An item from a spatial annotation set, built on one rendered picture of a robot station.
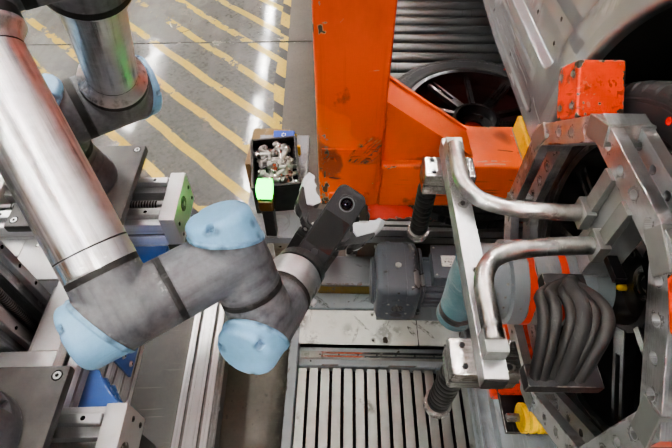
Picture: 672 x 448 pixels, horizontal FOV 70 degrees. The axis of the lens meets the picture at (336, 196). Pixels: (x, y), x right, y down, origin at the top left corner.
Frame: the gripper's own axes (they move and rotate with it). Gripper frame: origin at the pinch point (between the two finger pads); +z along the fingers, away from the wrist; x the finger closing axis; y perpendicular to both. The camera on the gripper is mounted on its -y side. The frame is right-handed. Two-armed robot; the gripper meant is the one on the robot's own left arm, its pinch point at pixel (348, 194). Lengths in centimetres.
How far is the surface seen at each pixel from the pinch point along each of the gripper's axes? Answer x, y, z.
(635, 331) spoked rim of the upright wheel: 50, -8, 0
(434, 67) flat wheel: 1, 9, 114
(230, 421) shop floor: 7, 100, 8
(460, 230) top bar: 16.8, -9.2, -5.5
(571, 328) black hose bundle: 29.9, -15.1, -20.4
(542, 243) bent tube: 25.9, -15.6, -7.3
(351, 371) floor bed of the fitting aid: 31, 77, 30
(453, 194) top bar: 13.9, -10.2, 0.8
